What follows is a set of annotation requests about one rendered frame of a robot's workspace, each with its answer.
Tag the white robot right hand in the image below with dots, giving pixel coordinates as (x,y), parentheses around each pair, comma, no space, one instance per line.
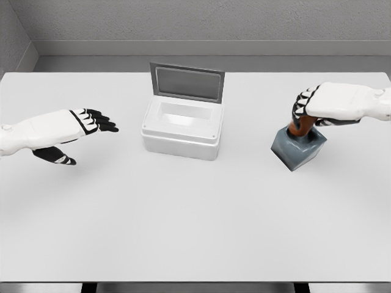
(336,100)

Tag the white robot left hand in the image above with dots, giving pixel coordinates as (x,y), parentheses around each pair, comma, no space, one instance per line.
(58,128)

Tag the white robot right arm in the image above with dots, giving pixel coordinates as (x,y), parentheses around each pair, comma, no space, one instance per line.
(382,103)

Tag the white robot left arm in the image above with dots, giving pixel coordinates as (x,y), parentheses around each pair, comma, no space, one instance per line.
(12,138)

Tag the white rectangular storage box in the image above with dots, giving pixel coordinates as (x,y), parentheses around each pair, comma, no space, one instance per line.
(180,137)

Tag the grey hinged box lid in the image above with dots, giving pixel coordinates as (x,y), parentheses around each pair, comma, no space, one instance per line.
(187,84)

